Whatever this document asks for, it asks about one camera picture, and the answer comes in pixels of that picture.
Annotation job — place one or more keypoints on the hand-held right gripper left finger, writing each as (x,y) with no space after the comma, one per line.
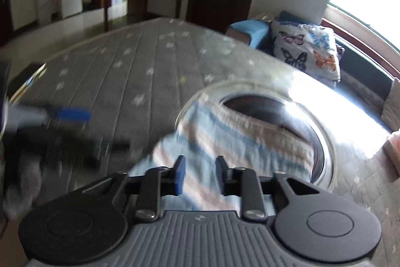
(179,176)

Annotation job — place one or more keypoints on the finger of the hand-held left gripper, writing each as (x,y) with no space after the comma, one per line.
(72,149)
(73,114)

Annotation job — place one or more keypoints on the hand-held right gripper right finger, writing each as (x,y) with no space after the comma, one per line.
(221,174)

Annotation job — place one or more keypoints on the blue beige striped garment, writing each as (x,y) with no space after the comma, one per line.
(225,135)

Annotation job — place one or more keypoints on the grey star quilted table cover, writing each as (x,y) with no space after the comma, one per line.
(125,66)

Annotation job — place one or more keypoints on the round metal-rimmed table heater well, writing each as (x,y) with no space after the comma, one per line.
(272,110)

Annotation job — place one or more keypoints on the blue sofa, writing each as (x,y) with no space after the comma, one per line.
(253,31)

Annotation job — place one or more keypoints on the butterfly print pillow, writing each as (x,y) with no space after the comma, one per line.
(307,48)

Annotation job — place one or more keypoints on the beige cushion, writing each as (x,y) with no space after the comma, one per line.
(392,107)

